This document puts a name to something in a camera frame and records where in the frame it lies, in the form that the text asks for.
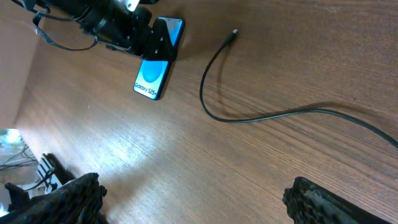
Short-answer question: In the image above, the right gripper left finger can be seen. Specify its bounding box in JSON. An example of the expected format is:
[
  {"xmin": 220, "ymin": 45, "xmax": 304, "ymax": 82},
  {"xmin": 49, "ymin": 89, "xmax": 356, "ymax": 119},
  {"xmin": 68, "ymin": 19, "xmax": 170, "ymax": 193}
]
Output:
[{"xmin": 1, "ymin": 173, "xmax": 107, "ymax": 224}]

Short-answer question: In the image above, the black USB charging cable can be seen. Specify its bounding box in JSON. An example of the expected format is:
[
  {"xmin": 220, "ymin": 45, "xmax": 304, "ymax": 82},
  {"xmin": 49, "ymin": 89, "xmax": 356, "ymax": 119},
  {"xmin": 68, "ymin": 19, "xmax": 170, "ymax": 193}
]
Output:
[{"xmin": 199, "ymin": 29, "xmax": 398, "ymax": 149}]

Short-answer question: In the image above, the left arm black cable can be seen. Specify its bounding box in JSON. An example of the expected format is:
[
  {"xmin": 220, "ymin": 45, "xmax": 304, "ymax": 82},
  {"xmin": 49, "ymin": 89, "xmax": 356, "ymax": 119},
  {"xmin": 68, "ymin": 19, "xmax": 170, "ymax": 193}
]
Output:
[{"xmin": 32, "ymin": 11, "xmax": 99, "ymax": 52}]

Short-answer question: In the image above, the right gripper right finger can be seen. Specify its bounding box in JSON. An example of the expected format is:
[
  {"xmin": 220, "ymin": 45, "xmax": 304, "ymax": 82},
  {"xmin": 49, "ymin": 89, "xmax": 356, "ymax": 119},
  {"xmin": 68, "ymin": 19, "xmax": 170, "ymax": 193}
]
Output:
[{"xmin": 282, "ymin": 177, "xmax": 390, "ymax": 224}]

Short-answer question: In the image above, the blue Galaxy smartphone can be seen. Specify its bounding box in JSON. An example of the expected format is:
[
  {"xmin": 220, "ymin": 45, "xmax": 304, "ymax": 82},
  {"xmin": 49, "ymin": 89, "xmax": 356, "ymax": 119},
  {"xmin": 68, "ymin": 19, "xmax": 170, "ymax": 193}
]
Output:
[{"xmin": 133, "ymin": 17, "xmax": 185, "ymax": 100}]

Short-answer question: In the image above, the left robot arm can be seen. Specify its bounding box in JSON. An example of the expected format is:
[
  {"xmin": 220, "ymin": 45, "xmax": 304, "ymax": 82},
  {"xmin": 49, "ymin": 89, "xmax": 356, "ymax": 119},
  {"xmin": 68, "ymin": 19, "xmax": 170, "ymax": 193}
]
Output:
[{"xmin": 13, "ymin": 0, "xmax": 177, "ymax": 62}]

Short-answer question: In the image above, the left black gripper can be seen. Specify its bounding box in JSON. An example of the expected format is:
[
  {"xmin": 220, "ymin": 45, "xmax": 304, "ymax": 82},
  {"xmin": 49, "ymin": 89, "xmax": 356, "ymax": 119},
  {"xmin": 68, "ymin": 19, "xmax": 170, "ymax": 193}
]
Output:
[{"xmin": 106, "ymin": 7, "xmax": 177, "ymax": 62}]

